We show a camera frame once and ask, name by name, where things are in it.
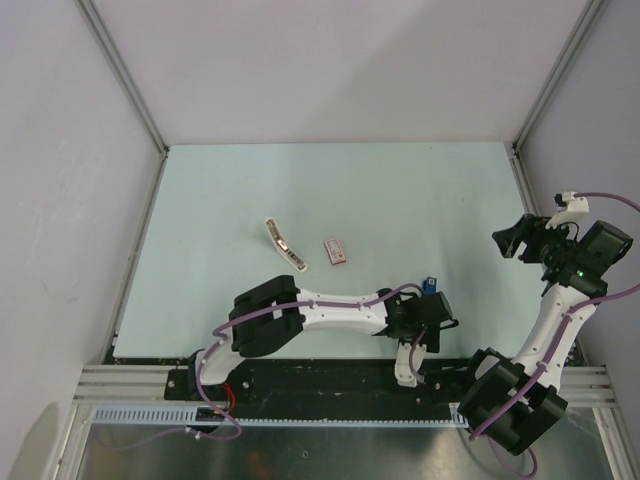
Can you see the blue and black stapler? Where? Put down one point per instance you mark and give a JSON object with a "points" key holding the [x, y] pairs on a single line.
{"points": [[429, 286]]}

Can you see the aluminium frame crossbar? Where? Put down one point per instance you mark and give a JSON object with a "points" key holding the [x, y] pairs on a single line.
{"points": [[142, 384]]}

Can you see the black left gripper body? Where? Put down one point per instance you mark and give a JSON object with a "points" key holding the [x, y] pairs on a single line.
{"points": [[431, 339]]}

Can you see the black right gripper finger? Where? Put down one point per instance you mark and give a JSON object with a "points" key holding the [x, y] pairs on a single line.
{"points": [[508, 241], [517, 231]]}

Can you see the red white staple box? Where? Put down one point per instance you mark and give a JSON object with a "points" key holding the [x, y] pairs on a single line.
{"points": [[335, 252]]}

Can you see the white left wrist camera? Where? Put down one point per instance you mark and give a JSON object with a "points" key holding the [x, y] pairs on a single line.
{"points": [[408, 360]]}

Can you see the aluminium frame post left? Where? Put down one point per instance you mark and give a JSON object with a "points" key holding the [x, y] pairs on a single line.
{"points": [[114, 59]]}

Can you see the white slotted cable duct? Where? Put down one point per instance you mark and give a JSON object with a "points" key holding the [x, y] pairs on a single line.
{"points": [[204, 416]]}

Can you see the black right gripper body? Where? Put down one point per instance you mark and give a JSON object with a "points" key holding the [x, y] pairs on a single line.
{"points": [[542, 239]]}

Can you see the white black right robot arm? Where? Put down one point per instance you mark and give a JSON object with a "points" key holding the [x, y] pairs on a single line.
{"points": [[514, 401]]}

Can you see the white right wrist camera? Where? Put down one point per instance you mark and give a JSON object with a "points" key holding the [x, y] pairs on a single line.
{"points": [[571, 208]]}

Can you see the aluminium frame post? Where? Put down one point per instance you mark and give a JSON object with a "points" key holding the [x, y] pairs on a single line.
{"points": [[114, 59], [569, 54]]}

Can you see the aluminium frame post right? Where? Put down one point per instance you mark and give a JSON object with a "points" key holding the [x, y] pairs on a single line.
{"points": [[569, 54]]}

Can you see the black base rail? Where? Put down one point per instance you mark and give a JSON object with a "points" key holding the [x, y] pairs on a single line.
{"points": [[354, 388]]}

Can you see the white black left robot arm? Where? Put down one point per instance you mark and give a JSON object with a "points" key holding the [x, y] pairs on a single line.
{"points": [[269, 316]]}

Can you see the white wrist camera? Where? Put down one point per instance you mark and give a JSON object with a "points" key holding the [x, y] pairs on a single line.
{"points": [[571, 208], [408, 360]]}

